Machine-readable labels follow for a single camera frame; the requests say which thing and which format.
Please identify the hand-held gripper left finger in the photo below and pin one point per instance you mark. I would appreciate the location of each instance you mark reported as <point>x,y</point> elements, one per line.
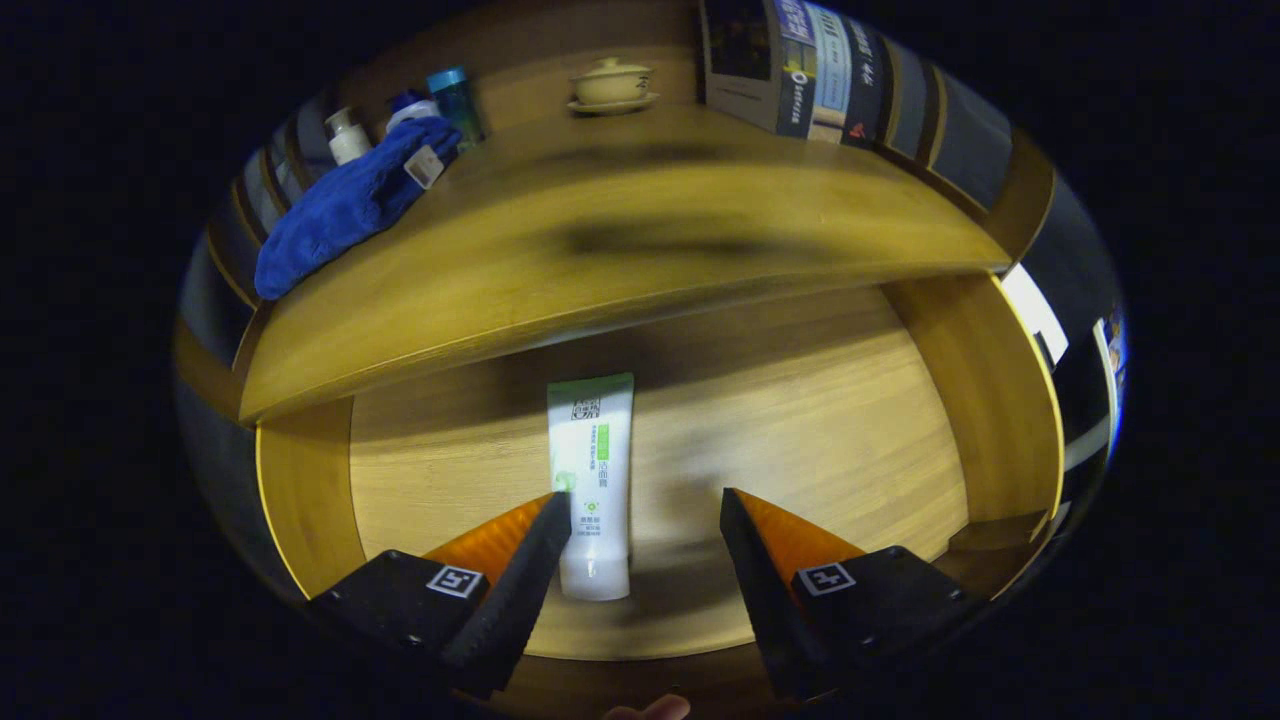
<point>515,600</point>

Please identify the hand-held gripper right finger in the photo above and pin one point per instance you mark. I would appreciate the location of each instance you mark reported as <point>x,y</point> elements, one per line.
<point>765,600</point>

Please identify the white and green tube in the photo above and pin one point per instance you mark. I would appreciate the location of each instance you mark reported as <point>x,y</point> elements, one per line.
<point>600,450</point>

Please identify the wooden drawer with black knob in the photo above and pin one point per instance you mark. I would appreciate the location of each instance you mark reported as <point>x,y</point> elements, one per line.
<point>800,420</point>

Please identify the wooden countertop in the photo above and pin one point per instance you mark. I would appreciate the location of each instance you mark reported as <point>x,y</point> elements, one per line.
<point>500,300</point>

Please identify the wooden cabinet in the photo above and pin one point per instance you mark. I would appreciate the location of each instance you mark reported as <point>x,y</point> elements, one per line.
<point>520,65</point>

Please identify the blue folded towel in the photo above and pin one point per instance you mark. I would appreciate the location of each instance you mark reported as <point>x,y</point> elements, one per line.
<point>340,210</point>

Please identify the colourful printed paper bag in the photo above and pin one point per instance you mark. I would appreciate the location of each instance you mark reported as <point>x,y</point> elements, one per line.
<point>1115,350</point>

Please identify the white pump bottle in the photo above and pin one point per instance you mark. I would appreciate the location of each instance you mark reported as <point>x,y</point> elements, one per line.
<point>348,145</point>

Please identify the teal transparent bottle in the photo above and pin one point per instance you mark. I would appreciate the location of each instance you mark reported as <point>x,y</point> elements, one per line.
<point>460,105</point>

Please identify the white bottle with blue cap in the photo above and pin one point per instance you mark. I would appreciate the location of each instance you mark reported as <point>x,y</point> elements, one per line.
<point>410,110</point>

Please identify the beige saucer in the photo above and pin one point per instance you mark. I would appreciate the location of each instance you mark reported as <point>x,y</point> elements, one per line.
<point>612,106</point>

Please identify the book with black spine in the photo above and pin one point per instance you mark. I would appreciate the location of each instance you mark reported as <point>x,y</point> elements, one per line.
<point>865,90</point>

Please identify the beige lidded tea cup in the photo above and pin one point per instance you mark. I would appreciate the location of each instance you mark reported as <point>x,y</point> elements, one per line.
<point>610,85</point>

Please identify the book with pale spine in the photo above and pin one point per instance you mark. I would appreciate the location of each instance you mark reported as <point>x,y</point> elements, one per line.
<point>830,80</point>

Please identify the thick book with blue spine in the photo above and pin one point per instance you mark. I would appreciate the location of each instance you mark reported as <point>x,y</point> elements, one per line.
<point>740,60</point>

